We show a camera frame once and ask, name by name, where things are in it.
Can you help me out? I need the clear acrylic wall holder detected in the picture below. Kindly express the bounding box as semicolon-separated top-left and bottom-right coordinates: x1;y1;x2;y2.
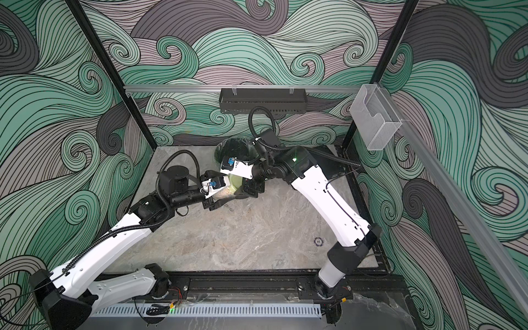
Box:
349;84;402;151

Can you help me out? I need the white slotted cable duct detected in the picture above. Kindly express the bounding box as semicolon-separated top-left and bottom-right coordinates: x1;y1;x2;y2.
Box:
92;302;322;318

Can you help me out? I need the black corrugated cable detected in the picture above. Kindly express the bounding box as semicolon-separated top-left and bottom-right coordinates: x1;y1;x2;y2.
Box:
61;149;202;275
247;106;362;168

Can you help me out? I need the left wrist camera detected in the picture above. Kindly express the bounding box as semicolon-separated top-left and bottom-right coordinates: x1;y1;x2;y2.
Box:
202;175;228;197

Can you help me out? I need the light green jar lid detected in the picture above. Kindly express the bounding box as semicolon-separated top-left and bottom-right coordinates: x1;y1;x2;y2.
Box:
229;175;249;199

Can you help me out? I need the black wall shelf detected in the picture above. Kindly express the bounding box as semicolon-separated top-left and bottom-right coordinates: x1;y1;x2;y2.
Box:
219;88;308;116

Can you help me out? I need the glass oatmeal jar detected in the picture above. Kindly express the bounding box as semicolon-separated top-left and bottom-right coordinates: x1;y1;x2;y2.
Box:
213;186;233;200

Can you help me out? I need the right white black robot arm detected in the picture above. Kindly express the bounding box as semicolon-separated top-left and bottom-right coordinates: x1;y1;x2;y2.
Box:
250;147;382;298

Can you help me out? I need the clear plastic bin liner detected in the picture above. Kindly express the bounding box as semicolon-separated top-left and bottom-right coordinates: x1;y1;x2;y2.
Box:
214;137;261;166

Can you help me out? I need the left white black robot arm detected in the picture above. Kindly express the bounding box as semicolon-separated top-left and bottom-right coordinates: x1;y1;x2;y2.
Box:
30;166;235;329

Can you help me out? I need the right black corrugated cable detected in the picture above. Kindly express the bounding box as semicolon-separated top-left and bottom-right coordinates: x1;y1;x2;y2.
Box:
247;106;362;168

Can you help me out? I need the black trash bin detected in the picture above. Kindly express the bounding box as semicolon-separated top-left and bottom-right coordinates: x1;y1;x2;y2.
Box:
213;137;261;195

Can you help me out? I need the left black corrugated cable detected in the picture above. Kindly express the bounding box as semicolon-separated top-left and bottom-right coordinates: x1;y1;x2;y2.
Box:
61;149;202;275

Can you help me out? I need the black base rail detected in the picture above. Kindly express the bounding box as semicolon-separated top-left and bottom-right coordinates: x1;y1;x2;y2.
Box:
150;269;406;301

